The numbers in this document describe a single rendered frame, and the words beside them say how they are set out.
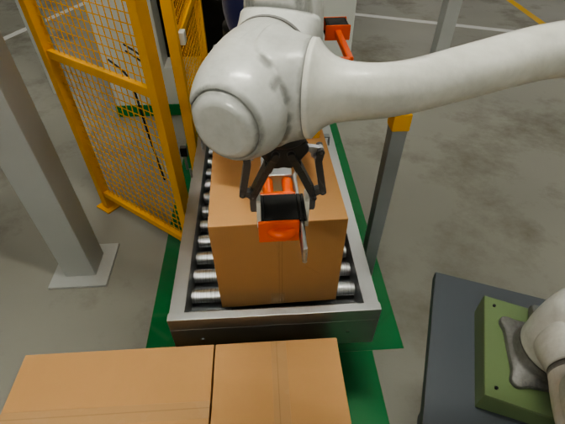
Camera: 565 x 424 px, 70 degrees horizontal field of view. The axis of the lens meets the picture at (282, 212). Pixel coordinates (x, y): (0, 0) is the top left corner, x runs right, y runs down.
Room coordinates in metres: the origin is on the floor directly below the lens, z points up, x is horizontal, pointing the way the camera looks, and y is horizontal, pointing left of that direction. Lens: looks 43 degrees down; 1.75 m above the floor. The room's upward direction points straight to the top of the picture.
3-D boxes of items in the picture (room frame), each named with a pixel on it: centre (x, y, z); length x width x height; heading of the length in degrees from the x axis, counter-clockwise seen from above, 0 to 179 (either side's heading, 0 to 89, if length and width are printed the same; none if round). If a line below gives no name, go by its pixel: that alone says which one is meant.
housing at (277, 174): (0.68, 0.01, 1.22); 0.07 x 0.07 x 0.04; 4
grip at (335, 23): (1.46, -0.19, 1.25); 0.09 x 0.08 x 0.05; 94
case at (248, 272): (1.10, 0.04, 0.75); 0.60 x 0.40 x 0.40; 5
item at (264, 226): (0.54, 0.01, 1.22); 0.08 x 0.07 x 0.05; 4
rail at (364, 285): (1.92, -0.23, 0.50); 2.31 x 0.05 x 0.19; 4
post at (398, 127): (1.34, -0.44, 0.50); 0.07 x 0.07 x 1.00; 4
